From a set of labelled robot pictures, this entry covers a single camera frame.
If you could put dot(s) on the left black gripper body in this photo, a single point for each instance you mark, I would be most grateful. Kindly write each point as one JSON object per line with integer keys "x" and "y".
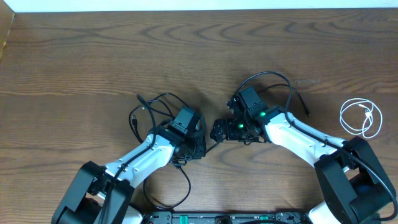
{"x": 194, "y": 149}

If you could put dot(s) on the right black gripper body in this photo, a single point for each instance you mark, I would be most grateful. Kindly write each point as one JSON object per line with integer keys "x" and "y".
{"x": 235, "y": 130}

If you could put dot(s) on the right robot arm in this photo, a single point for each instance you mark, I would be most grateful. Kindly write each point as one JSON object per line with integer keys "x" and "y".
{"x": 353, "y": 182}

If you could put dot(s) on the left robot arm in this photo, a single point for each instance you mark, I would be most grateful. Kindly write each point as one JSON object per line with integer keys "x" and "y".
{"x": 102, "y": 194}

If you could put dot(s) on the cardboard panel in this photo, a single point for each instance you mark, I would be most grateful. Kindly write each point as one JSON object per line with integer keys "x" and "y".
{"x": 6, "y": 20}

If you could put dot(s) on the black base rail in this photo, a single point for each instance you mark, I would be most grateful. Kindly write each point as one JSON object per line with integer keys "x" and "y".
{"x": 214, "y": 218}

